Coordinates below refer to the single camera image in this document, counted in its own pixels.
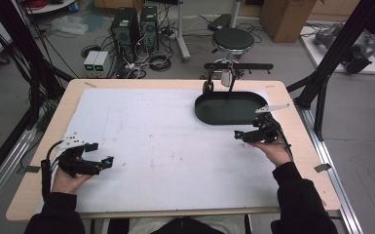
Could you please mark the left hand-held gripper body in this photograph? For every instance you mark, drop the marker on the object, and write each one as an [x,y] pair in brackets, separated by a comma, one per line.
[74,159]

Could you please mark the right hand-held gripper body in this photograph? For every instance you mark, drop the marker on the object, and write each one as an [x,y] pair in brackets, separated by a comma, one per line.
[266,135]

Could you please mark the black key rack with tray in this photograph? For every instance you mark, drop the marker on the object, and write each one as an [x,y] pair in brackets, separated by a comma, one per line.
[227,110]

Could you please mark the person's right hand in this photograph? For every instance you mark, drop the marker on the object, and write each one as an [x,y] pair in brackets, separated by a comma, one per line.
[274,152]

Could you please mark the person's left hand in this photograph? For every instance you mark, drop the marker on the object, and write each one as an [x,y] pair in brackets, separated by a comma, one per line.
[65,183]

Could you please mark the grey tape piece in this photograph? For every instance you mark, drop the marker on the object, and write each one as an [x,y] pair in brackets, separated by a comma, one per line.
[30,169]
[323,167]

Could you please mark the white table mat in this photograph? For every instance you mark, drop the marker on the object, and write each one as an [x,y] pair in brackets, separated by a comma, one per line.
[159,146]

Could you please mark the person's torso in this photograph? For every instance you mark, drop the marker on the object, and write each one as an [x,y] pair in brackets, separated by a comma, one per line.
[149,226]

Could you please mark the wooden table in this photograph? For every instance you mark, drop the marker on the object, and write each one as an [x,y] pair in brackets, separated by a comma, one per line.
[175,84]

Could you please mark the grey bench power supply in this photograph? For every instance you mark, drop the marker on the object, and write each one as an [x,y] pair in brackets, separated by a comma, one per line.
[90,61]
[101,61]

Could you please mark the black round stool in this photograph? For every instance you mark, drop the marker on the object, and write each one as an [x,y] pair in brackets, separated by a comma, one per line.
[233,39]

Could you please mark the white floor board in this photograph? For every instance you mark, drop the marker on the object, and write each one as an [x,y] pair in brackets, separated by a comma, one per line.
[315,52]

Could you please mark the brown cardboard box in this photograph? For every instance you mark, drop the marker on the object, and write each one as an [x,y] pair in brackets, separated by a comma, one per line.
[285,19]

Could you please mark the white metal stand leg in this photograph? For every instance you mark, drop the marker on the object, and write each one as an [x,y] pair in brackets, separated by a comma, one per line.
[181,35]

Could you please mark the grey robot gripper device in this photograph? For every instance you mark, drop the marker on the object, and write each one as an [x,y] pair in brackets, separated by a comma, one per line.
[357,53]

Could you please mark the large black computer tower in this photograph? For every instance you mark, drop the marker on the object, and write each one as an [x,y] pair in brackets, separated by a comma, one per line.
[125,32]

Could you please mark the clear plastic bag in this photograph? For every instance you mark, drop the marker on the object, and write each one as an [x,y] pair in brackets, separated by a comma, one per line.
[68,25]

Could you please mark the slim black computer tower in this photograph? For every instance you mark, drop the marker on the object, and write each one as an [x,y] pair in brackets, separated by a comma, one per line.
[148,27]

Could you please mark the aluminium rail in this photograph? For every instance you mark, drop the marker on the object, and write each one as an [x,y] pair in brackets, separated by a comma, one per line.
[3,175]
[334,182]

